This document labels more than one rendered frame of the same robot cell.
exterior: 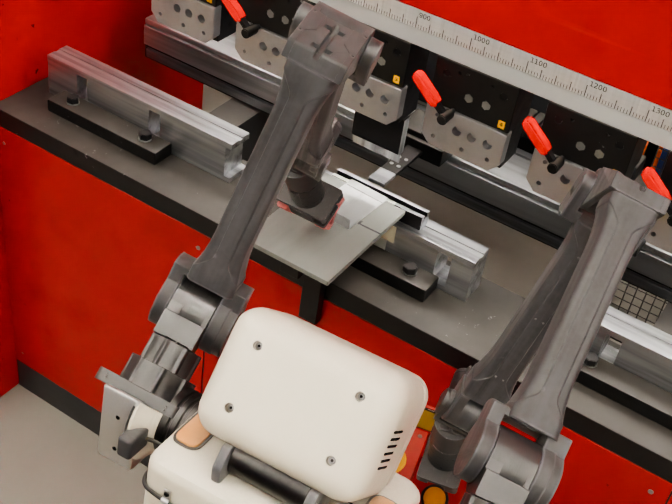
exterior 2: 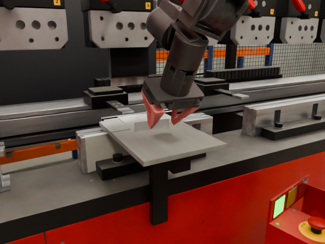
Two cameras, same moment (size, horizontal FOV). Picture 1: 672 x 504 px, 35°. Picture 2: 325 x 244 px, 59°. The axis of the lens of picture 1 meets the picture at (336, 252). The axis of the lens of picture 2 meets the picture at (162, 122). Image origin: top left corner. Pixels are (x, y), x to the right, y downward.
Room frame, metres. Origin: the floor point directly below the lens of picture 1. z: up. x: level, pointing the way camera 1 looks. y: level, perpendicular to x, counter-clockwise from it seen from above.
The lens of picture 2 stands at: (1.16, 0.51, 1.21)
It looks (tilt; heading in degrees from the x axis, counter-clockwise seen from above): 17 degrees down; 305
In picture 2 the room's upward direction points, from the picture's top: straight up
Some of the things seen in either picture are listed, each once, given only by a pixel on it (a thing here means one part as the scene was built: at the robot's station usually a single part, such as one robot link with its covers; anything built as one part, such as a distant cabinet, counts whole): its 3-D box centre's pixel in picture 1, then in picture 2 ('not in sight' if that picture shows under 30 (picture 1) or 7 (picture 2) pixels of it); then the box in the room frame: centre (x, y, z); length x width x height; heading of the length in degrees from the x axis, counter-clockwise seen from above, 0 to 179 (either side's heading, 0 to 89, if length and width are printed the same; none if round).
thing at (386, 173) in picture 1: (410, 149); (112, 100); (1.78, -0.11, 1.01); 0.26 x 0.12 x 0.05; 153
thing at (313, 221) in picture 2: not in sight; (317, 227); (1.19, -0.14, 0.79); 0.04 x 0.04 x 0.04
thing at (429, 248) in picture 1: (387, 231); (149, 139); (1.62, -0.09, 0.92); 0.39 x 0.06 x 0.10; 63
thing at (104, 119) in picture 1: (108, 126); not in sight; (1.87, 0.52, 0.89); 0.30 x 0.05 x 0.03; 63
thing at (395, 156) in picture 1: (379, 130); (128, 66); (1.64, -0.04, 1.13); 0.10 x 0.02 x 0.10; 63
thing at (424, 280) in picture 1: (363, 255); (154, 158); (1.57, -0.05, 0.89); 0.30 x 0.05 x 0.03; 63
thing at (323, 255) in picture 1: (326, 225); (155, 133); (1.51, 0.03, 1.00); 0.26 x 0.18 x 0.01; 153
